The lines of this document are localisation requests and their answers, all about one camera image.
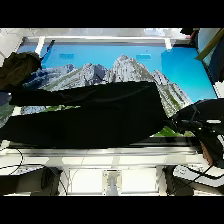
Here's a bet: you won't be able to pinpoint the black trousers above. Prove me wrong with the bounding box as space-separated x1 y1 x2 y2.
0 80 179 150

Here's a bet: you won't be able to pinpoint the olive green garment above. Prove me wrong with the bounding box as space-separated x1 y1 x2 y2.
0 51 43 92

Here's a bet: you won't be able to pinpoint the black cable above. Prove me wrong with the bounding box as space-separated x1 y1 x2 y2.
0 147 25 177

